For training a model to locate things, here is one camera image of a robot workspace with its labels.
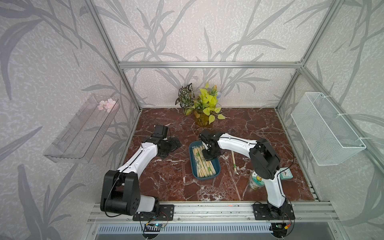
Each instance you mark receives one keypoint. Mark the white wire mesh basket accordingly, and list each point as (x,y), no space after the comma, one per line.
(329,137)

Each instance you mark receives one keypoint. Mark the small teal alarm clock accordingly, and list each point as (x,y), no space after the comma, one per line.
(286,174)

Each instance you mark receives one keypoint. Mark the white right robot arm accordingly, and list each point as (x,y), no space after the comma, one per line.
(265,161)

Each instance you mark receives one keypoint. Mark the pink artificial flower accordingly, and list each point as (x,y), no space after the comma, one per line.
(108,105)

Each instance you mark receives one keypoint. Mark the artificial green potted plant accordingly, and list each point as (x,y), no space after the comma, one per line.
(204,107)

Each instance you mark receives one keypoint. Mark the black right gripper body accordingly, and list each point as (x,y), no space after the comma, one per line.
(208,154)

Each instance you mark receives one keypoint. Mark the aluminium front rail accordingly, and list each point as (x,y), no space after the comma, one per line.
(225,212)

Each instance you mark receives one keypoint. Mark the teal plastic storage box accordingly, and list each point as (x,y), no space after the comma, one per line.
(201,168)

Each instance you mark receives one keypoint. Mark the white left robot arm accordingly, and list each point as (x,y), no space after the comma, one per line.
(121,193)

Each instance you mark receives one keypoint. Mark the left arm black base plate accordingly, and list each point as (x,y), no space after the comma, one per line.
(161,212)

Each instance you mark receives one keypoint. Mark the clear acrylic wall shelf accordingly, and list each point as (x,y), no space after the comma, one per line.
(79,140)

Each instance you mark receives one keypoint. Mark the round canister with green label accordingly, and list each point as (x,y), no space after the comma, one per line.
(255,181)

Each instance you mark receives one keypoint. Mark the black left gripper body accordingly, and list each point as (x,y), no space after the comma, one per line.
(169,146)

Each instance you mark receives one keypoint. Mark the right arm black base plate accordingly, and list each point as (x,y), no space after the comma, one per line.
(268,212)

